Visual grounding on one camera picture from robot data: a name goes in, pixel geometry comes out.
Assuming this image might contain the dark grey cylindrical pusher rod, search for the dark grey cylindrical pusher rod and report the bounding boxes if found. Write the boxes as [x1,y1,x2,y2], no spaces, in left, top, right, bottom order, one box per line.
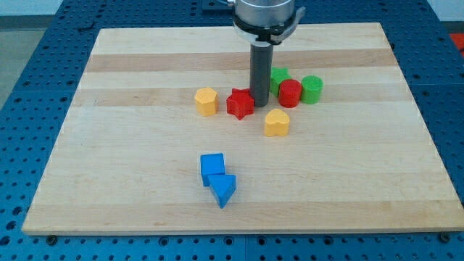
[249,45,273,107]

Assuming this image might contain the green cylinder block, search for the green cylinder block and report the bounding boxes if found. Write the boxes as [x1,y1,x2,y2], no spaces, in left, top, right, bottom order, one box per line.
[300,75,323,104]

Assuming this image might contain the red star block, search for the red star block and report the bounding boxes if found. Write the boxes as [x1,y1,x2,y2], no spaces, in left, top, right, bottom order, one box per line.
[226,88,254,120]

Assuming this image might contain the yellow hexagon block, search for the yellow hexagon block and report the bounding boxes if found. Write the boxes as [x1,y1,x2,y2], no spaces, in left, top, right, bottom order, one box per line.
[194,87,219,117]

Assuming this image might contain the yellow heart block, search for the yellow heart block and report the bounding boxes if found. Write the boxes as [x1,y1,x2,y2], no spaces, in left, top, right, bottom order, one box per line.
[264,109,290,137]

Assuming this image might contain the blue cube block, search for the blue cube block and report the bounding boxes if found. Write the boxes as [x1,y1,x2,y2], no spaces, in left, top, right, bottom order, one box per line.
[200,153,225,186]

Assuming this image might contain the light wooden board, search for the light wooden board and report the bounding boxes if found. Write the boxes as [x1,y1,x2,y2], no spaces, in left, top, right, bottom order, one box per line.
[22,22,463,236]

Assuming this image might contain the red cylinder block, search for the red cylinder block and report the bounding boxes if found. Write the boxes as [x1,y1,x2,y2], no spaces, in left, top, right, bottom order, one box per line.
[278,79,302,108]

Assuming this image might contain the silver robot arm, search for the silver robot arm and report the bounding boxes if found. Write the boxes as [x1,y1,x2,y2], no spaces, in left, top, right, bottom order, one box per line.
[227,0,307,107]

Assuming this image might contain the blue triangle block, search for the blue triangle block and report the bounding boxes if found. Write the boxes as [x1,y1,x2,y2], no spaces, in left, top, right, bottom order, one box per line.
[208,175,236,209]

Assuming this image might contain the green star block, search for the green star block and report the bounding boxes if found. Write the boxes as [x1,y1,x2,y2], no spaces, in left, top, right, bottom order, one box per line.
[270,67,292,97]

